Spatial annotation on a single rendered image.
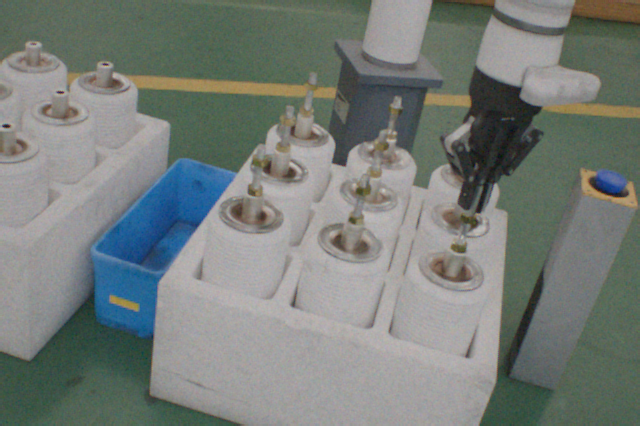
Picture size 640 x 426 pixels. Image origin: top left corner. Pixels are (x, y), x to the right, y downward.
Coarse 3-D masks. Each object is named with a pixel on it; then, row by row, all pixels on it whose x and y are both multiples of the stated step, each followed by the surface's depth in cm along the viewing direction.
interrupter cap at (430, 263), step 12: (432, 252) 92; (444, 252) 92; (420, 264) 89; (432, 264) 90; (468, 264) 91; (432, 276) 88; (444, 276) 89; (468, 276) 89; (480, 276) 89; (444, 288) 87; (456, 288) 86; (468, 288) 87
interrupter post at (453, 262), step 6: (450, 252) 88; (444, 258) 89; (450, 258) 88; (456, 258) 88; (462, 258) 88; (444, 264) 89; (450, 264) 88; (456, 264) 88; (462, 264) 88; (444, 270) 89; (450, 270) 88; (456, 270) 88; (456, 276) 89
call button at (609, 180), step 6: (600, 174) 100; (606, 174) 100; (612, 174) 101; (618, 174) 101; (600, 180) 99; (606, 180) 99; (612, 180) 99; (618, 180) 99; (624, 180) 100; (600, 186) 100; (606, 186) 99; (612, 186) 99; (618, 186) 99; (624, 186) 99
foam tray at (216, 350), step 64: (192, 256) 95; (192, 320) 91; (256, 320) 89; (320, 320) 90; (384, 320) 92; (192, 384) 96; (256, 384) 94; (320, 384) 92; (384, 384) 90; (448, 384) 88
